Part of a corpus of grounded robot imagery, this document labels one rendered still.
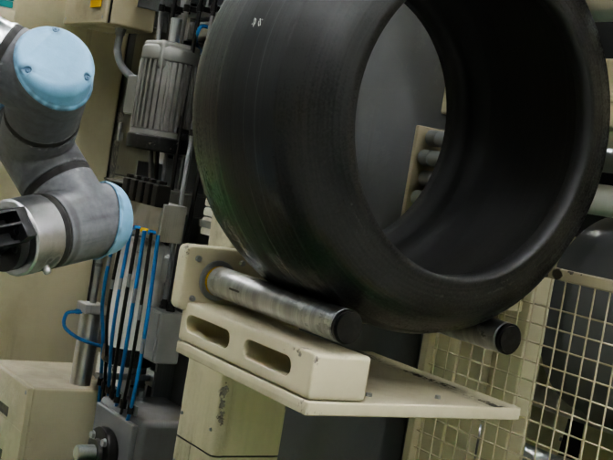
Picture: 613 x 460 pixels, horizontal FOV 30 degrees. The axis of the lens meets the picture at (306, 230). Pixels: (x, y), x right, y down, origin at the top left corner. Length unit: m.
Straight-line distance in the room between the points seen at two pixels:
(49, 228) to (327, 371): 0.39
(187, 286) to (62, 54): 0.51
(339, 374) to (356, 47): 0.41
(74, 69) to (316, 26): 0.29
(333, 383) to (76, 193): 0.39
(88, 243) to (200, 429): 0.57
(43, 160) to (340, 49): 0.38
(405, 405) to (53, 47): 0.64
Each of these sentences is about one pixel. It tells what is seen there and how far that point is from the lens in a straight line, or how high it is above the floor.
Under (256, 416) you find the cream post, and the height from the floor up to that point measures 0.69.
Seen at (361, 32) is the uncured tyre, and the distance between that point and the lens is 1.38.
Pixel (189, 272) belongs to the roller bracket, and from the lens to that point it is 1.70.
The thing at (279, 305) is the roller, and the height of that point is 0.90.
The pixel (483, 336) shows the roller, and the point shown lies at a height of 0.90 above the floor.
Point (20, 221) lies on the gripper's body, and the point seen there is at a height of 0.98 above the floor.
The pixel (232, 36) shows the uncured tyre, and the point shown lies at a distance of 1.49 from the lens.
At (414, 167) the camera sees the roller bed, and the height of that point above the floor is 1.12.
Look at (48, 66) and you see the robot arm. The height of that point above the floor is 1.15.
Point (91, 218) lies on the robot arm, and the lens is 1.37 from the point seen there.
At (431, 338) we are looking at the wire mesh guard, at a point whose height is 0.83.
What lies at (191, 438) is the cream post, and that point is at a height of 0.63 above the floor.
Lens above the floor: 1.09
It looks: 3 degrees down
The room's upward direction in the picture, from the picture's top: 9 degrees clockwise
